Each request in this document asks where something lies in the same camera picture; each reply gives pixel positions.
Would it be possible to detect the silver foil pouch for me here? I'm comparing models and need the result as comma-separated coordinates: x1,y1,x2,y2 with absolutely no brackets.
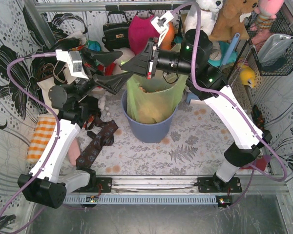
257,34,293,63

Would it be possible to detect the purple orange sock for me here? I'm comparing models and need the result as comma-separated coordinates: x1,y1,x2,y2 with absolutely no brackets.
241,155,271,171

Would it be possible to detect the cream canvas tote bag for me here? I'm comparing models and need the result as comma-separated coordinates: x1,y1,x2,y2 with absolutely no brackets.
36,61,72,114

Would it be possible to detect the red cloth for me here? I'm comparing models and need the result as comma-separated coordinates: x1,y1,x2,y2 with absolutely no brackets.
97,63,116,76

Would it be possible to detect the colorful silk scarf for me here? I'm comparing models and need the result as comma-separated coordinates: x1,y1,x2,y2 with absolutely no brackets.
85,40,101,51

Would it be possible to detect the brown bear plush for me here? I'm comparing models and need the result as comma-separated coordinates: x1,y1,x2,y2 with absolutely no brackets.
211,0,258,40

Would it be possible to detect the black wire basket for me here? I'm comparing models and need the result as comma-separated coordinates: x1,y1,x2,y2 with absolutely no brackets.
246,11,293,77

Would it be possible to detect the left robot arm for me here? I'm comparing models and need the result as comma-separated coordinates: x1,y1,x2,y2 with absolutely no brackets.
18,48,131,208

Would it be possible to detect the orange plush toy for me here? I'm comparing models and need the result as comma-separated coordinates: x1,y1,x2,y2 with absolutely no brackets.
160,22,174,50

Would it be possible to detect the brown floral necktie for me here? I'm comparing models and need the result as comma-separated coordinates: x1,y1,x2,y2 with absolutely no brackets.
76,115,118,170

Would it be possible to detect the magenta knit bag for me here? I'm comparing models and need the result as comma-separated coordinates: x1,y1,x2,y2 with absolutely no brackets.
128,15,159,55

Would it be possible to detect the white dog plush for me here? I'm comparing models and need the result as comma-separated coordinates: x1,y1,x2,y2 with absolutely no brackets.
184,0,223,36

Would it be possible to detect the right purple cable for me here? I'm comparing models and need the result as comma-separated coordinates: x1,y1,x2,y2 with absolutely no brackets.
170,2,288,210

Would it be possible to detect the blue trash bin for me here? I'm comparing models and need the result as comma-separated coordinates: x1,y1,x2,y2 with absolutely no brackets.
121,91,177,143

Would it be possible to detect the black leather handbag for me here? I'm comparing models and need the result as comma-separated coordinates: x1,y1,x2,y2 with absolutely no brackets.
102,11,131,52

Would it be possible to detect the white fluffy plush toy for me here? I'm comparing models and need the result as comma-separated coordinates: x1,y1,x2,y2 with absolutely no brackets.
114,47,135,66

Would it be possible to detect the yellow duck plush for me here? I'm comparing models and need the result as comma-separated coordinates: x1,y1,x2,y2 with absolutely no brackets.
237,59,255,88

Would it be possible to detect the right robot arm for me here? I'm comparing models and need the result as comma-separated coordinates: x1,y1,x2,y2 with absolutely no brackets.
121,29,272,193

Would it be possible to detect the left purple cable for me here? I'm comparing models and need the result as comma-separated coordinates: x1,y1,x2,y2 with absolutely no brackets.
0,53,64,234

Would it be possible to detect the teal folded cloth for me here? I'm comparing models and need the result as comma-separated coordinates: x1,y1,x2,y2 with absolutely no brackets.
173,36,237,68

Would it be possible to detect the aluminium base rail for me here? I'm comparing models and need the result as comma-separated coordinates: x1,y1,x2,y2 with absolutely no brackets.
107,175,289,195

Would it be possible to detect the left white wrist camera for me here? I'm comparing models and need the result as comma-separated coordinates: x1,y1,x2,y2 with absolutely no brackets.
55,50,89,79

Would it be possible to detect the pink plush toy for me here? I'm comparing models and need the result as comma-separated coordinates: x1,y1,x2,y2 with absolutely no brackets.
251,0,284,31

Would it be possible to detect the green trash bag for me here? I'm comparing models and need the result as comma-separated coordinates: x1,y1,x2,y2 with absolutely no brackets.
126,70,188,124

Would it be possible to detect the orange checkered towel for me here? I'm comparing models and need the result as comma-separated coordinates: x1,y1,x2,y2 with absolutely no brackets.
26,114,56,163

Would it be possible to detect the purple cable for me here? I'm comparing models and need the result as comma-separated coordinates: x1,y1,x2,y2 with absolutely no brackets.
170,2,288,210
0,53,64,234

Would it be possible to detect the pink fuzzy sock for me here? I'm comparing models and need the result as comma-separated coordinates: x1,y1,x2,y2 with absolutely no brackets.
68,138,81,166

